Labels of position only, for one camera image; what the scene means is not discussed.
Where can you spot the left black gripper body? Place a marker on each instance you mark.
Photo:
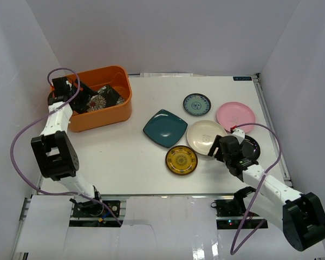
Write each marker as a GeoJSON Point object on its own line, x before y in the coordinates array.
{"type": "Point", "coordinates": [77, 95]}

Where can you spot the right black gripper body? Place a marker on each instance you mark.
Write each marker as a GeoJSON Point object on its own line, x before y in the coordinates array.
{"type": "Point", "coordinates": [226, 161]}

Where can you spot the cream round plate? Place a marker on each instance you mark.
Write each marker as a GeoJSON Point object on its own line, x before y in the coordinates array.
{"type": "Point", "coordinates": [201, 135]}

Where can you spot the black floral square plate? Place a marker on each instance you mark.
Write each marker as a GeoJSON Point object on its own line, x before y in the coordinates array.
{"type": "Point", "coordinates": [107, 97]}

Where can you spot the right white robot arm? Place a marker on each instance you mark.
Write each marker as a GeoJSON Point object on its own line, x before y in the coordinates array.
{"type": "Point", "coordinates": [299, 216]}

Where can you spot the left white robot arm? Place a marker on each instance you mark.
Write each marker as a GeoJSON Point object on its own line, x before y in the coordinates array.
{"type": "Point", "coordinates": [54, 153]}

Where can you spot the orange plastic bin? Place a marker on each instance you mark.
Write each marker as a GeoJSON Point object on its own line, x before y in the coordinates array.
{"type": "Point", "coordinates": [117, 78]}

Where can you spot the black round plate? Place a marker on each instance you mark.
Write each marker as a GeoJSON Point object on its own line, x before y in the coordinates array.
{"type": "Point", "coordinates": [250, 148]}

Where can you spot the yellow patterned round plate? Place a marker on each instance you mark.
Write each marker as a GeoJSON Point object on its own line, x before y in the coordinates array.
{"type": "Point", "coordinates": [181, 160]}

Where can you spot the pink round plate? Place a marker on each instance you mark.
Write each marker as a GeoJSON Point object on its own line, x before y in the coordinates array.
{"type": "Point", "coordinates": [234, 114]}

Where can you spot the blue patterned small plate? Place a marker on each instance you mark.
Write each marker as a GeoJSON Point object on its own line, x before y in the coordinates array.
{"type": "Point", "coordinates": [197, 104]}

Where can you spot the teal square plate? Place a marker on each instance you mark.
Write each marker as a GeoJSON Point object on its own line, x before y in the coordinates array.
{"type": "Point", "coordinates": [165, 128]}

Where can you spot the blue table label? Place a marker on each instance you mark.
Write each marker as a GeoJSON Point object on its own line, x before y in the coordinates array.
{"type": "Point", "coordinates": [242, 78]}

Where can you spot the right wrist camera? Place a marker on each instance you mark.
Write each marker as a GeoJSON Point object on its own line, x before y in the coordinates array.
{"type": "Point", "coordinates": [238, 133]}

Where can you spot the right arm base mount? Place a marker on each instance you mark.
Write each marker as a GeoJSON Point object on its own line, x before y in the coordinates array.
{"type": "Point", "coordinates": [230, 211]}

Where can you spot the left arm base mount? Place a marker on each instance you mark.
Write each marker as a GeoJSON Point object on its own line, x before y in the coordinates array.
{"type": "Point", "coordinates": [98, 216]}

